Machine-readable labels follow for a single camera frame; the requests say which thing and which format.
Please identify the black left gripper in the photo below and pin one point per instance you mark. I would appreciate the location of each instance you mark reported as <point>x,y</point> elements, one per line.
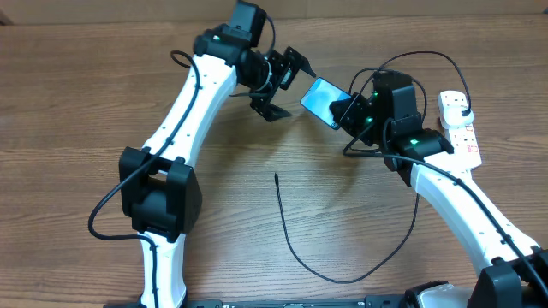
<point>287,66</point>

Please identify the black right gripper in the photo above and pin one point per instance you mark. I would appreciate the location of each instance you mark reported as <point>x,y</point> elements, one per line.
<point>351,109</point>

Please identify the blue screen smartphone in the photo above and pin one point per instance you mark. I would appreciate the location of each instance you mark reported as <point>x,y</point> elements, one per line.
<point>318,98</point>

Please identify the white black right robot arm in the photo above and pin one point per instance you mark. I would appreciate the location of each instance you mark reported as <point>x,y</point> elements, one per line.
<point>511,266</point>

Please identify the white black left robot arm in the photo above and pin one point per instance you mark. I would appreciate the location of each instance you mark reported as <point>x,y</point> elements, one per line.
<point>159,188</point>

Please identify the white charger adapter plug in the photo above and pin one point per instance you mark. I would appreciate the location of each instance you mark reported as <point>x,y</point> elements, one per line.
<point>452,116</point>

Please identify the white power strip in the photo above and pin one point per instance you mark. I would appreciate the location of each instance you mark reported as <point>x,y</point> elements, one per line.
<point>463,139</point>

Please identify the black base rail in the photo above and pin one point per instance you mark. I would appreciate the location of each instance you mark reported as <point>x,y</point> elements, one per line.
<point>370,301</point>

